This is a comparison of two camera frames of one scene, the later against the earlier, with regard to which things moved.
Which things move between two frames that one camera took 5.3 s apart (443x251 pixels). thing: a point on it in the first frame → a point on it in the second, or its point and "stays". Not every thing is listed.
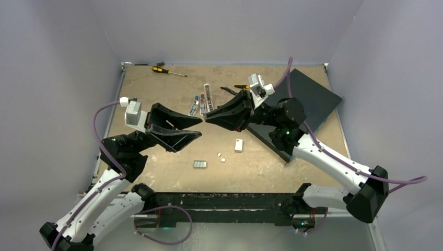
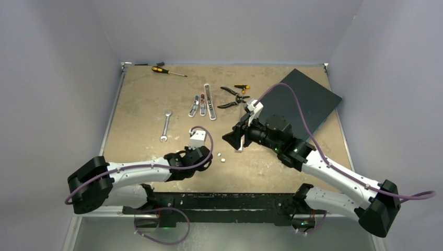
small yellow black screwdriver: [247, 87] stays
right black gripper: [236, 115] → [234, 138]
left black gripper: [163, 117] → [187, 150]
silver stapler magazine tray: [194, 107] stays
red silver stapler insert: [202, 107] stays
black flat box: [317, 101] stays
